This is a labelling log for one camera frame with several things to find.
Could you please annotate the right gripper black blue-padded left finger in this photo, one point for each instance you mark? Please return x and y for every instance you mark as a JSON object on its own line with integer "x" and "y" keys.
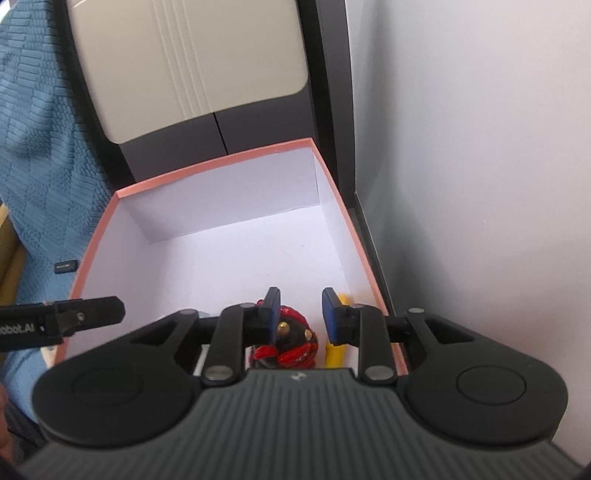
{"x": 237, "y": 328}

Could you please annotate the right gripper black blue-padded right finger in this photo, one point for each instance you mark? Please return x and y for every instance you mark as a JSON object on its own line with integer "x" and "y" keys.
{"x": 363, "y": 327}

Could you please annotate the yellow cylindrical tool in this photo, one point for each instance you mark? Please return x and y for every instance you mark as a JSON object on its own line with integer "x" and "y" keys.
{"x": 335, "y": 355}

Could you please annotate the red black toy figure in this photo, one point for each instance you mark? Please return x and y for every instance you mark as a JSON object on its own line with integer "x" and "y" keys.
{"x": 296, "y": 345}

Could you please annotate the person's left hand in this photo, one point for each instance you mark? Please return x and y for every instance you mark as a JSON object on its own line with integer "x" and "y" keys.
{"x": 6, "y": 446}

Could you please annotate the small black usb device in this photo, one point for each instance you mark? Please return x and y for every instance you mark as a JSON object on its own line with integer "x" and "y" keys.
{"x": 64, "y": 267}

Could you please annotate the pink cardboard box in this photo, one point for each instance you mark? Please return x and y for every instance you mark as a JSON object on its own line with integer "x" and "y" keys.
{"x": 223, "y": 232}

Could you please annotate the blue textured chair cover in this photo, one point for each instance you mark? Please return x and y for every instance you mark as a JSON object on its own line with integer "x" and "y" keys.
{"x": 51, "y": 180}

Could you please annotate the beige folding chair back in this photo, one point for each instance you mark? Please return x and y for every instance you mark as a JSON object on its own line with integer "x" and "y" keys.
{"x": 152, "y": 64}

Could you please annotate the yellow bed frame edge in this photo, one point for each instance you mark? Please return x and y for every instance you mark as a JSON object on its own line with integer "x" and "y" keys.
{"x": 12, "y": 259}

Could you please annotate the grey chair frame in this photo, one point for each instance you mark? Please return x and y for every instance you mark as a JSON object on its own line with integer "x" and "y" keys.
{"x": 322, "y": 111}

